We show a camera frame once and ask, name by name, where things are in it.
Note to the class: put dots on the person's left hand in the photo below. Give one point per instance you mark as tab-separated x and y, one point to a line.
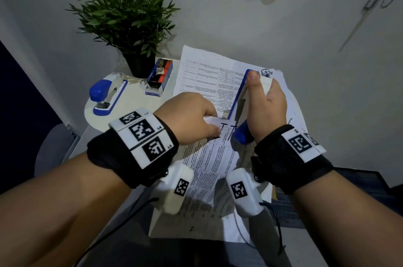
185	118

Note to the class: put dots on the person's right hand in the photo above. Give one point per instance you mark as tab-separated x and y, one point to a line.
267	109

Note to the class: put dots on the blue white stapler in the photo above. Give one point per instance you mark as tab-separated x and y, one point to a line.
241	133
100	90

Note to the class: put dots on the stack of printed papers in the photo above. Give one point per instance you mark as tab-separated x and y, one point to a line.
204	78

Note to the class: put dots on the printed paper bundle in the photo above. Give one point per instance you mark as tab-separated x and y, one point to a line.
207	163

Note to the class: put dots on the blue staples box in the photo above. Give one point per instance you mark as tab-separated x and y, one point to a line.
159	76

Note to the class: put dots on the person's right forearm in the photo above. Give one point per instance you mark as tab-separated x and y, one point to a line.
346	229

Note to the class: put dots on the person's left forearm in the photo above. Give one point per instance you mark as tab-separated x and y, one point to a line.
56	213

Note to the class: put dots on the person's grey trousers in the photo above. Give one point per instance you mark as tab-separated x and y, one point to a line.
157	251

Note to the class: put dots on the green potted plant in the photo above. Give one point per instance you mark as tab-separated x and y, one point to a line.
126	15

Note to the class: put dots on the grey round stool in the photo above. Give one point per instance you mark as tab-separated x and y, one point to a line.
50	150

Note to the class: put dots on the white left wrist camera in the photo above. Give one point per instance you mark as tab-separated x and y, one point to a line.
170	194

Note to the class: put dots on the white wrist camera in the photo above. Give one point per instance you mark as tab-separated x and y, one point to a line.
245	200
170	194

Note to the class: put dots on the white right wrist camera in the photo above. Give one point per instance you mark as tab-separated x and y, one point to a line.
245	200

